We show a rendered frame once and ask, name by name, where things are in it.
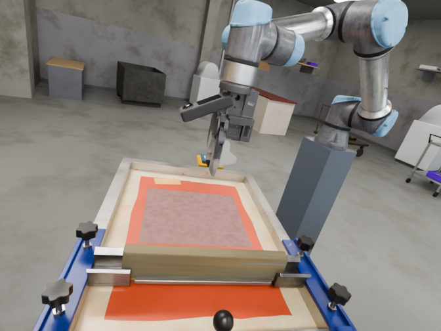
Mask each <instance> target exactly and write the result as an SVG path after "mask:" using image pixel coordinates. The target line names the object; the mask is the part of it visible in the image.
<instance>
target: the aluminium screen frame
mask: <svg viewBox="0 0 441 331"><path fill-rule="evenodd" d="M131 169H136V170H142V171H153V172H159V173H170V174H177V175H187V176H194V177H205V178H211V179H222V180H228V181H239V182H243V183H244V185H245V187H246V189H247V191H248V193H249V195H250V196H251V198H252V200H253V202H254V204H255V206H256V208H257V210H258V212H259V214H260V216H261V218H262V220H263V222H264V224H265V226H266V228H267V230H268V231H269V233H270V235H271V237H272V239H273V241H274V243H275V245H276V247H277V249H278V251H284V252H285V254H286V255H289V254H288V252H287V250H286V249H285V247H284V245H283V243H282V240H290V238H289V237H288V235H287V233H286V231H285V230H284V228H283V227H282V224H281V223H280V221H279V220H278V218H277V217H276V214H275V213H274V212H273V210H272V208H271V207H270V205H269V203H268V202H267V200H266V198H265V197H264V195H263V193H262V192H261V190H260V188H259V186H258V185H257V183H256V182H255V180H254V178H253V176H252V175H251V174H250V173H246V172H240V171H230V170H224V169H217V171H216V173H215V176H214V177H212V176H211V174H210V171H209V168H208V167H198V166H192V165H182V164H172V163H167V162H157V161H151V160H141V159H135V158H125V157H123V159H122V161H121V163H120V166H119V168H118V170H117V173H116V175H115V177H114V180H113V181H112V183H111V185H110V188H109V190H108V192H107V195H106V197H105V199H104V201H103V203H102V205H101V207H100V210H99V212H98V214H97V216H96V219H95V221H94V224H98V229H106V232H105V235H104V238H103V240H102V243H101V245H100V247H104V243H105V241H106V238H107V235H108V232H109V230H110V227H111V224H112V221H113V218H114V215H115V213H116V209H117V207H118V204H119V201H120V198H121V195H122V193H123V189H124V187H125V183H126V182H127V178H128V176H129V172H130V170H131ZM88 289H89V286H88V285H87V284H86V286H85V289H84V291H83V295H82V297H81V300H80V302H79V305H78V308H77V311H76V313H75V316H74V318H73V322H72V325H71V327H70V330H69V331H74V329H75V326H76V323H77V320H78V318H79V314H80V312H81V309H82V306H83V303H84V301H85V298H86V295H87V292H88ZM297 289H298V291H299V293H300V295H301V297H302V298H303V300H304V302H305V304H306V306H307V308H308V310H309V312H310V314H311V316H312V318H313V320H314V322H315V324H316V326H317V328H318V329H304V330H267V331H331V330H330V329H329V327H328V325H327V323H326V321H325V320H324V318H323V316H322V314H321V312H320V310H319V309H318V307H317V305H316V303H315V301H314V300H313V298H312V296H311V294H310V292H309V291H308V288H307V287H306V285H305V284H304V287H303V288H297Z"/></svg>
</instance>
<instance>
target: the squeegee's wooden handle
mask: <svg viewBox="0 0 441 331"><path fill-rule="evenodd" d="M287 262H288V258H287V256H286V254H285V252H284V251H270V250H243V249H229V248H202V247H188V246H161V245H147V244H126V245H125V247H124V250H123V258H122V266H121V269H131V278H135V276H196V277H230V278H270V279H271V281H274V279H275V278H276V275H277V273H283V272H284V269H285V266H286V265H287Z"/></svg>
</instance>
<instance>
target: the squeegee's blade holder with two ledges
mask: <svg viewBox="0 0 441 331"><path fill-rule="evenodd" d="M271 283H272V282H271V279H270V278H230V277H196V276H135V284H217V285H271Z"/></svg>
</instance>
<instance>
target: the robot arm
mask: <svg viewBox="0 0 441 331"><path fill-rule="evenodd" d="M271 17H272V8H271V7H270V6H269V5H267V4H265V3H262V2H260V1H255V0H240V1H238V2H237V3H236V6H235V9H234V12H233V15H232V19H231V23H230V25H229V26H227V27H226V28H225V29H224V31H223V33H222V41H221V42H222V47H223V49H224V50H225V54H224V60H223V63H222V69H221V73H220V79H221V80H222V81H220V83H219V88H221V89H224V90H226V91H227V92H223V93H219V94H217V95H214V96H212V97H208V98H206V99H203V100H199V101H197V102H193V103H192V104H185V105H184V106H182V107H180V108H179V112H180V115H181V118H182V120H183V122H188V121H193V120H195V119H197V118H200V117H202V116H206V115H208V114H211V113H213V115H212V117H211V125H210V128H209V133H208V138H207V148H206V155H205V161H206V164H207V167H208V168H209V171H210V174H211V176H212V177H214V176H215V174H216V171H217V168H218V167H221V166H229V165H233V164H235V163H236V160H237V158H236V156H235V155H233V154H232V153H231V152H230V143H229V141H227V140H225V138H227V139H231V140H233V141H243V142H249V140H250V137H251V133H252V130H253V126H254V123H255V120H254V119H253V114H254V111H255V107H256V104H257V100H258V97H259V92H258V91H256V90H254V89H251V88H250V87H252V86H254V83H255V78H256V75H257V71H258V67H259V63H260V61H263V62H269V63H273V64H277V65H278V66H287V67H289V66H293V65H295V64H296V63H298V61H300V59H301V57H302V55H303V53H304V49H305V41H309V40H314V41H323V40H328V41H338V42H343V43H352V44H353V51H354V54H355V55H356V56H357V57H359V63H360V88H361V98H359V97H350V96H344V95H337V96H336V97H335V98H334V100H333V102H332V103H331V108H330V109H329V112H328V115H327V118H326V120H325V123H324V125H323V127H322V128H321V129H320V130H319V132H318V133H317V134H316V136H315V138H314V140H315V141H316V142H317V143H319V144H322V145H324V146H326V147H329V148H333V149H336V150H346V149H347V146H348V135H349V132H350V129H351V128H353V129H357V130H359V131H362V132H364V133H368V134H370V135H372V136H376V137H383V136H385V135H386V134H387V133H388V132H389V131H390V129H391V128H392V126H393V125H394V123H395V121H396V119H397V117H398V112H397V111H396V110H392V104H391V102H390V101H389V100H388V99H387V97H388V84H389V60H390V51H391V50H392V49H393V48H394V47H395V45H397V44H398V43H399V42H400V40H401V39H402V37H403V35H404V33H405V27H406V26H407V24H408V9H407V6H406V5H405V3H404V2H402V1H400V0H350V1H343V2H339V3H334V4H331V5H326V6H323V7H318V8H316V9H314V10H313V11H312V12H309V13H304V14H298V15H294V16H286V17H283V18H275V19H272V18H271ZM245 64H246V65H245ZM253 66H254V67H253ZM256 67H257V68H256ZM236 95H237V96H236ZM235 96H236V98H235ZM250 129H251V130H250ZM249 130H250V133H249ZM248 134H249V137H247V136H248Z"/></svg>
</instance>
